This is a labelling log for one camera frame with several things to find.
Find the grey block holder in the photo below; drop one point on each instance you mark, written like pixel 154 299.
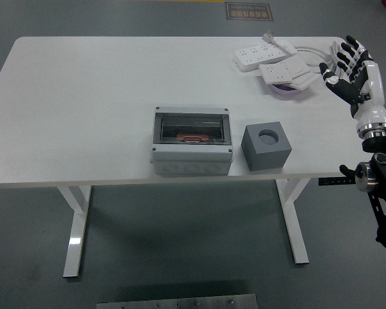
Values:
pixel 263 157

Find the black perforated bracket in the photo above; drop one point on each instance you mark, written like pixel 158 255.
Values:
pixel 329 181

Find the white square socket panel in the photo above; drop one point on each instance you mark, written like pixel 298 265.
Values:
pixel 305 81
pixel 283 72

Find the purple round bowl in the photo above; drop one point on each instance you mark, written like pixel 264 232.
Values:
pixel 286 90

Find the grey metal plate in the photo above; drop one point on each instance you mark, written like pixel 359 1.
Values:
pixel 177 302

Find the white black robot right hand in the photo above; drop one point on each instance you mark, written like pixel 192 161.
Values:
pixel 371 109

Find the grey plastic electrical box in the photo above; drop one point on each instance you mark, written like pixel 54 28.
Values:
pixel 193 161

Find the transparent hinged box lid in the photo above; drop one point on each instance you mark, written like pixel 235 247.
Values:
pixel 193 124

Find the white long power strip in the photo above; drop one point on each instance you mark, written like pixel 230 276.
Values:
pixel 254 56

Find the white table leg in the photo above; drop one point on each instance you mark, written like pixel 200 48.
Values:
pixel 75 225
pixel 294 219

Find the orange cylindrical battery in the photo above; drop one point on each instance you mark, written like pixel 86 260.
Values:
pixel 180 136

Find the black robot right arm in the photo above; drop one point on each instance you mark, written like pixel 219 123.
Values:
pixel 382 167

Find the brown floor sign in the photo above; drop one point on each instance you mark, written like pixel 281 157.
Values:
pixel 249 11

